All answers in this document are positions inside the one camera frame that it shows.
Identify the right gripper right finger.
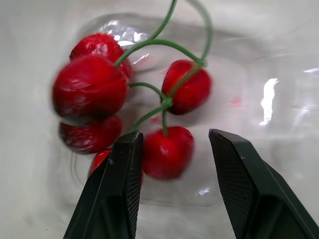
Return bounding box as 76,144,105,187
208,128,319,239

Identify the green cherry stem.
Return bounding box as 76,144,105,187
149,0,179,42
128,63,201,137
113,0,214,68

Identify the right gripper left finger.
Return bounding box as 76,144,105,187
63,130,145,239

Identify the clear plastic bowl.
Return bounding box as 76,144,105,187
0,0,319,239

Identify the red cherry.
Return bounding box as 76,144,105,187
161,59,213,116
51,55,131,125
141,126,195,181
88,148,145,188
69,33,133,78
59,115,123,155

